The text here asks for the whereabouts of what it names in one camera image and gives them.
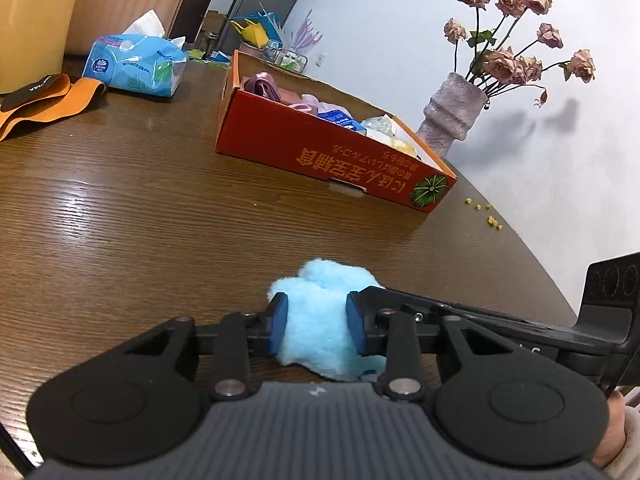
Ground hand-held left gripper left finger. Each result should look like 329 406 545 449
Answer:
120 292 291 402

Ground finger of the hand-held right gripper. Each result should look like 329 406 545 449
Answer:
360 286 583 361

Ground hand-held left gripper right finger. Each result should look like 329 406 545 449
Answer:
346 291 508 402

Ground light blue fluffy cotton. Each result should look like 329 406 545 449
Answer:
266 258 387 382

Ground orange cardboard box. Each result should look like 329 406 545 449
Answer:
215 50 459 215

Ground person's right forearm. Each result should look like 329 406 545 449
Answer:
602 404 640 480

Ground person's right hand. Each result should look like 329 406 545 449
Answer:
592 389 629 468

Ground scattered yellow crumbs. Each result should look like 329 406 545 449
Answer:
463 196 504 234

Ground clear plastic bag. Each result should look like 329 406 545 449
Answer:
360 115 399 139

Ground pink ribbed vase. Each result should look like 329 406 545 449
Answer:
415 72 489 159

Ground blue printed packet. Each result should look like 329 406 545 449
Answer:
320 109 369 134

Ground mauve satin cloth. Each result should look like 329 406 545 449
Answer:
242 72 282 104

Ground bunch of dried pink roses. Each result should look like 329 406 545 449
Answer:
443 0 597 109

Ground green packets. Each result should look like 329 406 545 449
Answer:
187 49 232 67

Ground yellow and blue bag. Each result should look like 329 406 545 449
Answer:
230 10 284 47

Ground blue tissue pack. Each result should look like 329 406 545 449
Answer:
81 10 189 99

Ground orange elastic band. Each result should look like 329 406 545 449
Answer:
0 73 107 142

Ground yellow juice jug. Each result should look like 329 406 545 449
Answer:
0 0 89 95

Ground purple plant wall sticker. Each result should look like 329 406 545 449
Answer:
290 8 326 54

